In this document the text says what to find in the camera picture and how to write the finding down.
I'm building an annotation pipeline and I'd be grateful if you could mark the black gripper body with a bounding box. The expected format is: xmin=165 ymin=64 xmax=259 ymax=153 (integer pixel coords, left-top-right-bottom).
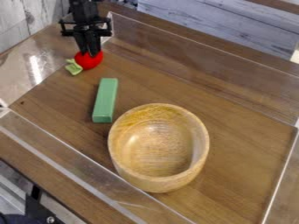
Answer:
xmin=59 ymin=0 xmax=112 ymax=37

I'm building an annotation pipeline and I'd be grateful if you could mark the clear acrylic corner bracket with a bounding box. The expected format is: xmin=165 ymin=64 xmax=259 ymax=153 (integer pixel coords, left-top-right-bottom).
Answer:
xmin=72 ymin=12 xmax=112 ymax=37

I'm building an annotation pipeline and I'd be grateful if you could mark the wooden bowl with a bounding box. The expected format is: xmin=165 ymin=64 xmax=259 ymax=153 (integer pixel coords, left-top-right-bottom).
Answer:
xmin=107 ymin=103 xmax=211 ymax=193

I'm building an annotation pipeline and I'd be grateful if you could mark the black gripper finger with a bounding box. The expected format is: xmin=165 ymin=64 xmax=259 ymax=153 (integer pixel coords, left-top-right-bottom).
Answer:
xmin=85 ymin=31 xmax=100 ymax=57
xmin=73 ymin=31 xmax=88 ymax=53

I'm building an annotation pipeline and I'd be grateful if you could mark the black table clamp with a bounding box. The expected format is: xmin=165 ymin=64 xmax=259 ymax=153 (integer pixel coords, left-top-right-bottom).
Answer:
xmin=0 ymin=185 xmax=65 ymax=224

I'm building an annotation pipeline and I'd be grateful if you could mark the red felt strawberry toy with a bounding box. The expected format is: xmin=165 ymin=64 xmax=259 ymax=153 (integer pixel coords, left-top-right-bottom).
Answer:
xmin=64 ymin=52 xmax=104 ymax=76

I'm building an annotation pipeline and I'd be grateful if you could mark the clear acrylic tray wall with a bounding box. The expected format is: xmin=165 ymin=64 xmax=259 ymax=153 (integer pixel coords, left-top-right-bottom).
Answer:
xmin=0 ymin=12 xmax=299 ymax=224

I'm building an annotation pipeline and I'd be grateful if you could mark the green rectangular block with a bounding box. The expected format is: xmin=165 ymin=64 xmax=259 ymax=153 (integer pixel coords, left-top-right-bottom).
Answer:
xmin=92 ymin=78 xmax=117 ymax=123

